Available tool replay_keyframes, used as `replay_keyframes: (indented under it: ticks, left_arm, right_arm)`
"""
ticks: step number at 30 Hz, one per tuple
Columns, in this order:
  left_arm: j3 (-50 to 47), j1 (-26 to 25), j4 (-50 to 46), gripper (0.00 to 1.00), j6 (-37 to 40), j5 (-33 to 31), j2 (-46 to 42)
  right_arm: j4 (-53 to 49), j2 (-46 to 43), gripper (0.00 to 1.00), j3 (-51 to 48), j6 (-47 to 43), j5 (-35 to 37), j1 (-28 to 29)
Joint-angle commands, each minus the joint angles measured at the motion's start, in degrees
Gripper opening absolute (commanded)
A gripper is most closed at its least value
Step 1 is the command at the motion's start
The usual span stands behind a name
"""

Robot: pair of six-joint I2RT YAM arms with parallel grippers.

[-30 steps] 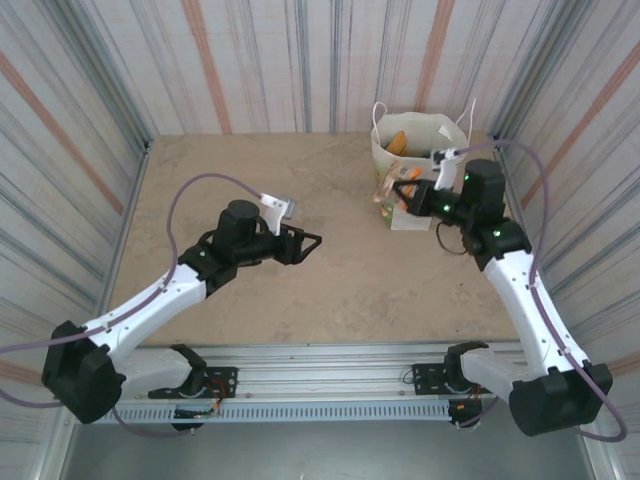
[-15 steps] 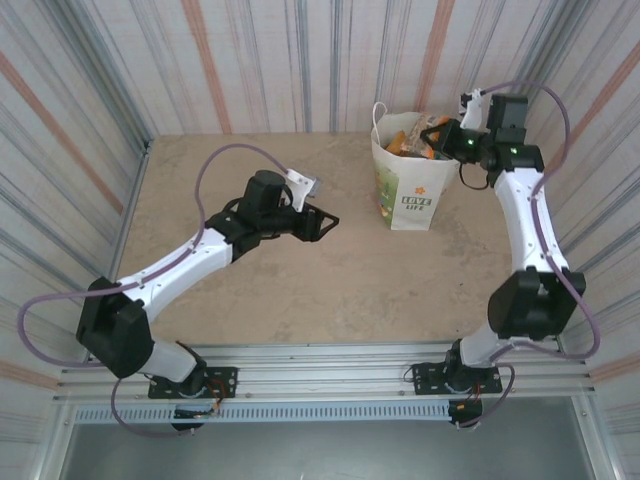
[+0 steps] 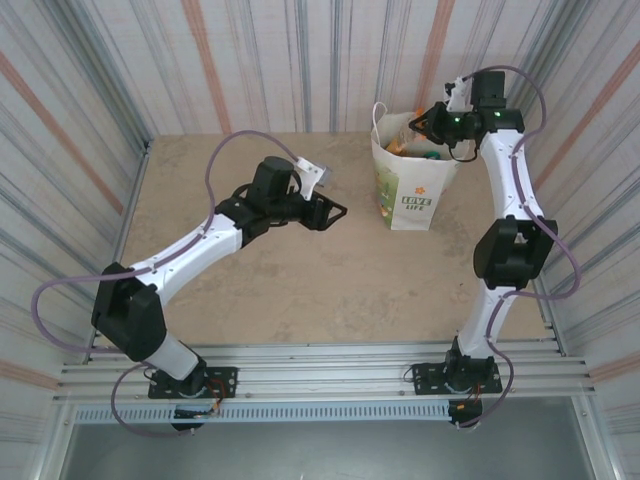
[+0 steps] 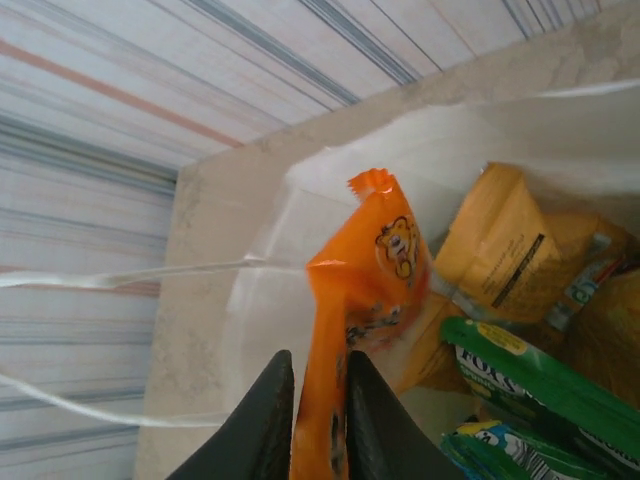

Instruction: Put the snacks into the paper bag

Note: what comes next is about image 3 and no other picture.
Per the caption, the illustrated green white paper bag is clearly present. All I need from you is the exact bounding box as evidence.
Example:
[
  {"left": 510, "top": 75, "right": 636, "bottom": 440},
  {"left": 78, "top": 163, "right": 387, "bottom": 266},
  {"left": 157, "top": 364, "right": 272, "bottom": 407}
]
[{"left": 370, "top": 101, "right": 460, "bottom": 232}]

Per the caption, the black connector box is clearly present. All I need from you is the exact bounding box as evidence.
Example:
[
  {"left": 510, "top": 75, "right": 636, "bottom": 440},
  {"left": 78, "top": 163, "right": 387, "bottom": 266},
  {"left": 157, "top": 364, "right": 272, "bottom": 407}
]
[
  {"left": 447, "top": 398, "right": 485, "bottom": 431},
  {"left": 171, "top": 407, "right": 222, "bottom": 434}
]

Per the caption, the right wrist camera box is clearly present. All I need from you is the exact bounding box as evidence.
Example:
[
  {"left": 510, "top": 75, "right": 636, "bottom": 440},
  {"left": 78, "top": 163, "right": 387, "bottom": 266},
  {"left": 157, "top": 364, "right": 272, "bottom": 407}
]
[{"left": 442, "top": 74, "right": 475, "bottom": 114}]

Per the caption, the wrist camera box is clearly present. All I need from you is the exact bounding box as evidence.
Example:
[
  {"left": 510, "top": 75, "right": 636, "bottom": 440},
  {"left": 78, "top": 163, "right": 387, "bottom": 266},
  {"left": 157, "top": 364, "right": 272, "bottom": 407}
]
[
  {"left": 442, "top": 74, "right": 475, "bottom": 114},
  {"left": 294, "top": 157, "right": 334, "bottom": 201}
]

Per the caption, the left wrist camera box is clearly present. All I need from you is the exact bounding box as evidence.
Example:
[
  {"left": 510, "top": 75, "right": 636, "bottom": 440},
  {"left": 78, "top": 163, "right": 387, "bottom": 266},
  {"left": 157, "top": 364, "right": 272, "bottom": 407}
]
[{"left": 294, "top": 157, "right": 334, "bottom": 201}]

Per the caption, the thin black cable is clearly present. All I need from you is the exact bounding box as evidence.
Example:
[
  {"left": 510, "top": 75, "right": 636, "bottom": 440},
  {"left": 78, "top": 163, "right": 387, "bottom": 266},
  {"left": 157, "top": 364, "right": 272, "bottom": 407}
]
[{"left": 446, "top": 139, "right": 479, "bottom": 164}]

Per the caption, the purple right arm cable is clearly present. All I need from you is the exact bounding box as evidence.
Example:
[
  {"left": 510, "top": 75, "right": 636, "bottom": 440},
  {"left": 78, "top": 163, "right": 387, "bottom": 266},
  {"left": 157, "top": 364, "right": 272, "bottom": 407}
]
[{"left": 459, "top": 64, "right": 582, "bottom": 431}]

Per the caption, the aluminium side rail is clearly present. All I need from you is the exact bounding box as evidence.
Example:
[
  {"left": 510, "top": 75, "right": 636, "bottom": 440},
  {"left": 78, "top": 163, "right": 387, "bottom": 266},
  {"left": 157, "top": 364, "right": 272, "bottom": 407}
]
[
  {"left": 529, "top": 277, "right": 569, "bottom": 357},
  {"left": 113, "top": 141, "right": 153, "bottom": 266}
]

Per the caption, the aluminium mounting rail frame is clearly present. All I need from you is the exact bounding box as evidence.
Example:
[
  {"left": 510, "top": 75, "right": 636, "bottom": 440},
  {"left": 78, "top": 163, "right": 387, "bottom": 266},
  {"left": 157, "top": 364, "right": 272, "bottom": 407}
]
[{"left": 52, "top": 342, "right": 599, "bottom": 401}]

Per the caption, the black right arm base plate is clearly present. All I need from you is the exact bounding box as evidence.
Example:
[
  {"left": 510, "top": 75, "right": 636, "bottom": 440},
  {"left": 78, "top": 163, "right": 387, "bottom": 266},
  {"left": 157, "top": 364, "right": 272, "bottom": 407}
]
[{"left": 410, "top": 360, "right": 503, "bottom": 396}]

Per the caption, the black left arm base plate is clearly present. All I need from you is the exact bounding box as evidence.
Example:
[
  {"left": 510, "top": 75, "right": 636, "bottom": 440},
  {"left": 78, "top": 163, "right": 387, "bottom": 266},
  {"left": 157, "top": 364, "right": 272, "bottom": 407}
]
[{"left": 148, "top": 366, "right": 239, "bottom": 401}]

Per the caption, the perforated metal cable tray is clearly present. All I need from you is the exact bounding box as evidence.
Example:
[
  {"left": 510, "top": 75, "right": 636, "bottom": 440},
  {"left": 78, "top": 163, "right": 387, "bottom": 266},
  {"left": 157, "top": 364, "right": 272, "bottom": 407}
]
[{"left": 73, "top": 402, "right": 451, "bottom": 426}]

